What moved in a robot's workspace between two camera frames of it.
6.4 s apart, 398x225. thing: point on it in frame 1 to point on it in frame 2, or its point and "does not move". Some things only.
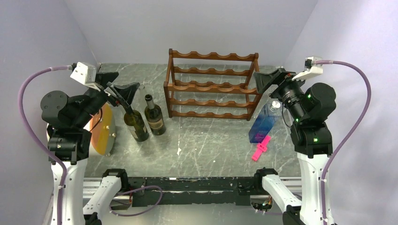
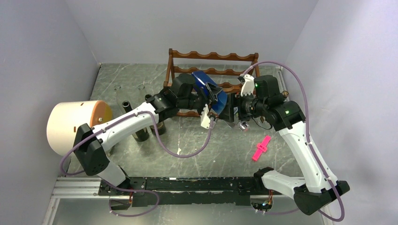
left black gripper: x=127 y=91 to x=213 y=92
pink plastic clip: x=262 y=147 does not move
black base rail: x=185 y=191 does not move
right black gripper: x=263 y=80 to x=236 y=100
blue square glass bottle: x=264 y=122 to x=200 y=79
